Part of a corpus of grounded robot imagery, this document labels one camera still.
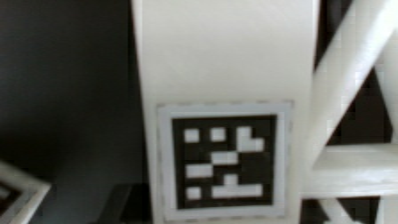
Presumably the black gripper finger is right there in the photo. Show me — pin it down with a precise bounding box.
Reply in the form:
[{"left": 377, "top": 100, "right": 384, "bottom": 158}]
[{"left": 96, "top": 183, "right": 151, "bottom": 224}]

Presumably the long white chair back post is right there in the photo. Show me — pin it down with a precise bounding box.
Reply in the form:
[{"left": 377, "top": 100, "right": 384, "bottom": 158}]
[{"left": 130, "top": 0, "right": 398, "bottom": 224}]

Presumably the white tagged cube front left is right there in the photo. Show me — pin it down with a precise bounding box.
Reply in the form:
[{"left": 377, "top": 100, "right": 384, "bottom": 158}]
[{"left": 0, "top": 160, "right": 50, "bottom": 224}]

